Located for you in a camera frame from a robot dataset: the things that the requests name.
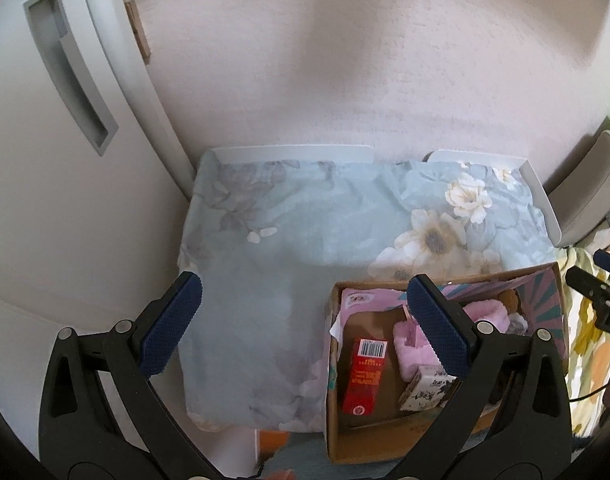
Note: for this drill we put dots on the pink fluffy pouch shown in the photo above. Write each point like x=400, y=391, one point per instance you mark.
x=485, y=312

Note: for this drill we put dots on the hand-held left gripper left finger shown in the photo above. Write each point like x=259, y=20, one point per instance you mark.
x=177, y=315

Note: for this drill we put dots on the red box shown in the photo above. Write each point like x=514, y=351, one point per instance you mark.
x=365, y=385

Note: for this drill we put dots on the blue floral cloth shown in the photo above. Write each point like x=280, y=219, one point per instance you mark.
x=285, y=285

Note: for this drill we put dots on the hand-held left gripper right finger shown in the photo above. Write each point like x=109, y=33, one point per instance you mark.
x=437, y=325

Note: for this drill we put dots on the cardboard box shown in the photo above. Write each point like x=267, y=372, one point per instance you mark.
x=370, y=325

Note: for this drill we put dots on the black white patterned small box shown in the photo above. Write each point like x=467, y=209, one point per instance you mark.
x=425, y=390

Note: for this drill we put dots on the orange object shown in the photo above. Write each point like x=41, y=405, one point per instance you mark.
x=272, y=442

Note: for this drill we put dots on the blue grey rug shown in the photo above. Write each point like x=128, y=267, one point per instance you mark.
x=310, y=455

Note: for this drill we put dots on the white cabinet door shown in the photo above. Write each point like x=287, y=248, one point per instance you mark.
x=35, y=200

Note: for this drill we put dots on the yellow green floral blanket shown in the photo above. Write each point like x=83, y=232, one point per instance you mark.
x=585, y=360

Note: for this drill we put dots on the pink fluffy towel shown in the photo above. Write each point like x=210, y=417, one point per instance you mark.
x=410, y=360

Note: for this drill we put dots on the small wooden block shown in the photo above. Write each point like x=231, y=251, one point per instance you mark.
x=137, y=30

